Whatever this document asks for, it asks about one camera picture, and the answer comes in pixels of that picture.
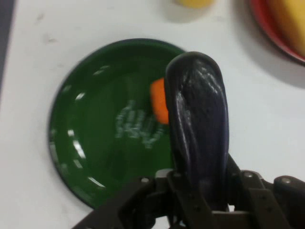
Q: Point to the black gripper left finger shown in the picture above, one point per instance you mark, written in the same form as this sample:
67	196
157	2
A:
171	205

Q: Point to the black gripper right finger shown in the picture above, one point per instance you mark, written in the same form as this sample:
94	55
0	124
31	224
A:
267	205

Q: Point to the purple toy eggplant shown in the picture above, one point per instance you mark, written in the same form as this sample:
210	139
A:
197	119

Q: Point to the orange toy carrot piece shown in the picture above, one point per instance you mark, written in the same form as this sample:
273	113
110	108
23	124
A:
159	100

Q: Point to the green round plate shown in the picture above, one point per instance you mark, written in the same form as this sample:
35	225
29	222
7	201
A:
95	124

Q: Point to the red round plate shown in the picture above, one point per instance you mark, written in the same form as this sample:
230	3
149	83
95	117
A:
264	26

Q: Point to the yellow toy banana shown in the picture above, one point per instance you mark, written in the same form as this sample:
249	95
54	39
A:
290	21

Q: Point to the yellow toy pear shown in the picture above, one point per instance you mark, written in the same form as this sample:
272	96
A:
194	3

